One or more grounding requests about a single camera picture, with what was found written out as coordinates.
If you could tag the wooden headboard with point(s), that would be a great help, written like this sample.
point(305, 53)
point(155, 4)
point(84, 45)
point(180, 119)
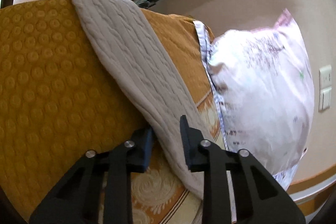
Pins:
point(310, 194)

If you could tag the pink floral pillow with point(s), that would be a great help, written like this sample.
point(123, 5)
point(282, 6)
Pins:
point(263, 91)

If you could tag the yellow patterned bed sheet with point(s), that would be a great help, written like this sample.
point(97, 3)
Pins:
point(157, 195)

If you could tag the beige cable knit sweater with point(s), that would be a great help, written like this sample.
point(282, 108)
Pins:
point(156, 61)

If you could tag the white wall switch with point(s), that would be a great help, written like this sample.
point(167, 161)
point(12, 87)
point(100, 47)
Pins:
point(325, 87)

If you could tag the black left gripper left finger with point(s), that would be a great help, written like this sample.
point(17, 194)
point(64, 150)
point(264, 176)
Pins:
point(75, 198)

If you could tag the orange quilted bed cover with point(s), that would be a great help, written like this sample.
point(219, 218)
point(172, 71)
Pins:
point(54, 99)

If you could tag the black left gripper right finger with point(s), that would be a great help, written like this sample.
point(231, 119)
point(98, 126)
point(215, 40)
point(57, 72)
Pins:
point(259, 198)

